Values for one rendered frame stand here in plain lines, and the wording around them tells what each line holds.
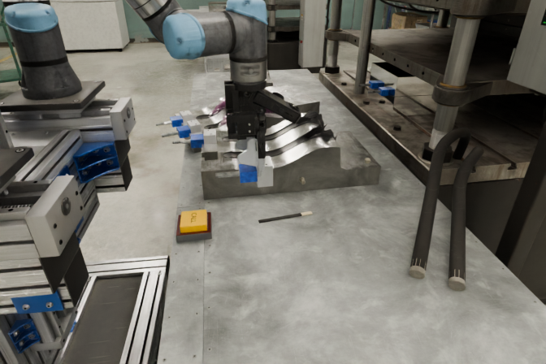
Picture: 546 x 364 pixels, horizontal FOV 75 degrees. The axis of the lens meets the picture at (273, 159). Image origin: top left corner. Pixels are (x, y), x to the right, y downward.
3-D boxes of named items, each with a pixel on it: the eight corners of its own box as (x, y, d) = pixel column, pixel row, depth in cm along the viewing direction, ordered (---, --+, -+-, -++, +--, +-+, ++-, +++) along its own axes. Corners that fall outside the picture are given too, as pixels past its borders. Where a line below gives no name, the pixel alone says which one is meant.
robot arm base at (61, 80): (12, 101, 97) (-1, 63, 92) (37, 84, 110) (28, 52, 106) (71, 98, 99) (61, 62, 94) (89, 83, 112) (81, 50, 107)
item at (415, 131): (426, 186, 117) (431, 166, 114) (318, 80, 231) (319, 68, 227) (642, 166, 129) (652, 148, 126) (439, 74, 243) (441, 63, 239)
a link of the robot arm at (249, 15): (214, -2, 67) (253, -3, 71) (218, 58, 72) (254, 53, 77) (235, 1, 61) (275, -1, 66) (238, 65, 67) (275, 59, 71)
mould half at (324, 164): (204, 200, 97) (199, 155, 91) (204, 156, 120) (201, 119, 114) (378, 184, 104) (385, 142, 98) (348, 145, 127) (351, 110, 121)
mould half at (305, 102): (193, 153, 122) (190, 123, 117) (176, 127, 143) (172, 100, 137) (318, 127, 142) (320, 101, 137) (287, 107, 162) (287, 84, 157)
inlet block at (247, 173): (216, 191, 82) (214, 171, 79) (215, 179, 86) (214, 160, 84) (273, 186, 84) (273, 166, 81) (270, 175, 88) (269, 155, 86)
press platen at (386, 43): (440, 148, 110) (453, 92, 101) (322, 58, 223) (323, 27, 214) (666, 131, 121) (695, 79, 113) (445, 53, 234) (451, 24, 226)
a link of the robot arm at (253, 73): (264, 54, 76) (270, 63, 69) (264, 75, 78) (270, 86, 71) (228, 55, 75) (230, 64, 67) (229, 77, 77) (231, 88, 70)
